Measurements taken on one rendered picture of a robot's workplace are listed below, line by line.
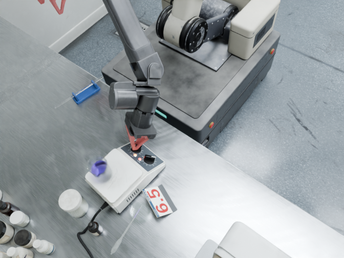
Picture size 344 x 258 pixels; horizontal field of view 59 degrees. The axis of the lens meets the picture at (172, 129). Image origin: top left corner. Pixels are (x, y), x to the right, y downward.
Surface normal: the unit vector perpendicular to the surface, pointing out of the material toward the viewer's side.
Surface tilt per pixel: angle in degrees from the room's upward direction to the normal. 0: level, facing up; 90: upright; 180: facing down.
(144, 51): 49
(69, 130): 0
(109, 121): 0
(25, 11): 90
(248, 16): 0
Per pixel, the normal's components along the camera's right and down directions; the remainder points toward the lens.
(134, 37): 0.37, 0.04
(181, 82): -0.07, -0.51
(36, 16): 0.78, 0.51
